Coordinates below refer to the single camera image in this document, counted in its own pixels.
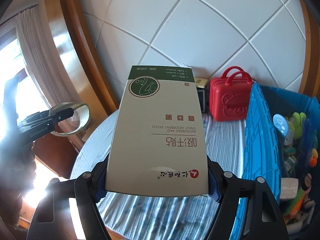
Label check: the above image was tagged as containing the wooden bed frame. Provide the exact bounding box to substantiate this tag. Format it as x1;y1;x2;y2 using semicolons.
44;0;119;138

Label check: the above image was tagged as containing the clear tape roll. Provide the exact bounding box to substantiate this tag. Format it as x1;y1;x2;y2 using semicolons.
50;102;91;137

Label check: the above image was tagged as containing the blue plastic storage crate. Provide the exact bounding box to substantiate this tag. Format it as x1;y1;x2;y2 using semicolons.
261;86;319;239

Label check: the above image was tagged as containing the black coffee cup gift box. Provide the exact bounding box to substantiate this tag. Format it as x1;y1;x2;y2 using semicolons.
196;87;209;113

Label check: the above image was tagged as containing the white lint roller refill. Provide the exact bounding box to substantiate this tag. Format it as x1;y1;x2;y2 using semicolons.
280;178;299;200

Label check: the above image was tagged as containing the blue striped bed sheet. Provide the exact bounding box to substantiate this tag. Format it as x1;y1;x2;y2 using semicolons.
71;112;246;239

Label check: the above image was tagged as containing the green frog plush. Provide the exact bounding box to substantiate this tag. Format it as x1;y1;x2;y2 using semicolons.
288;112;306;140

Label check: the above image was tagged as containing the yellow duck plush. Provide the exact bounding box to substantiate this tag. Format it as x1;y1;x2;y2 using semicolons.
309;148;318;167

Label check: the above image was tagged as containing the gold small box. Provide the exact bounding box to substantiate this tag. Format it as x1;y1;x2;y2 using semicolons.
194;77;208;89

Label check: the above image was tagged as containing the red mini suitcase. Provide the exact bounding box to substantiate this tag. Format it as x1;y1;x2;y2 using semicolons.
209;66;254;122

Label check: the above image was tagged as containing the white green patch box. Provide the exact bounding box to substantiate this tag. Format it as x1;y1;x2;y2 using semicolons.
105;66;208;197

